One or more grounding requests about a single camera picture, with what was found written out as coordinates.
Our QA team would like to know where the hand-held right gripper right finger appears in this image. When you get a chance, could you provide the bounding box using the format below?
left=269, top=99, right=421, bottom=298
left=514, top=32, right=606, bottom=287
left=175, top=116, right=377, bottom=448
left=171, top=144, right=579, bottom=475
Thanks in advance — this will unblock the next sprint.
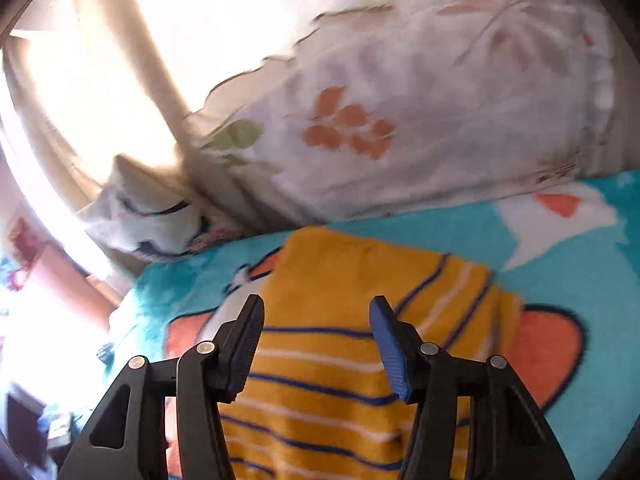
left=369, top=295, right=576, bottom=480

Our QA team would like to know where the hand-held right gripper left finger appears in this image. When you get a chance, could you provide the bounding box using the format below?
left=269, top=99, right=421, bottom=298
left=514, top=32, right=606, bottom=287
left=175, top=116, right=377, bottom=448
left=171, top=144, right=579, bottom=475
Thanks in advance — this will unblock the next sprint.
left=57, top=294, right=266, bottom=480

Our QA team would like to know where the yellow striped sweater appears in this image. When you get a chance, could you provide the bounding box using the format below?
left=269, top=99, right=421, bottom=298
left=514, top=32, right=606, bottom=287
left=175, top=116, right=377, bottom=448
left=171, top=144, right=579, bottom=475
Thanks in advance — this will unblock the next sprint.
left=165, top=226, right=526, bottom=480

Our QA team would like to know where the bird print pillow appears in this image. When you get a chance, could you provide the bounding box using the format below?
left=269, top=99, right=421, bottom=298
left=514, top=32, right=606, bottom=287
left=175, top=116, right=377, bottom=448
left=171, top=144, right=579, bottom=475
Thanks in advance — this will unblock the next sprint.
left=75, top=154, right=247, bottom=264

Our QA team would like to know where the teal printed blanket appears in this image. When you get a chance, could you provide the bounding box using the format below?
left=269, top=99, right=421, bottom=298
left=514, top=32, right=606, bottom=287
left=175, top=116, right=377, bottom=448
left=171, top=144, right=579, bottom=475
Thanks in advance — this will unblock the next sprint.
left=100, top=170, right=640, bottom=480

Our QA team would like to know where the white leaf print pillow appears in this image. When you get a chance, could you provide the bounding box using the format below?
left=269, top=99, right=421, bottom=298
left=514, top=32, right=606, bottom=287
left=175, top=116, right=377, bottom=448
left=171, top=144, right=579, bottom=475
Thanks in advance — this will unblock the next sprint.
left=185, top=0, right=632, bottom=234

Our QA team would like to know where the beige curtain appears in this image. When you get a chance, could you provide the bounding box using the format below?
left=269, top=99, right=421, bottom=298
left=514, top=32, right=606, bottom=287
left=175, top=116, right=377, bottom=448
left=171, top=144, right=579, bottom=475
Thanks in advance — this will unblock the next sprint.
left=0, top=0, right=231, bottom=281

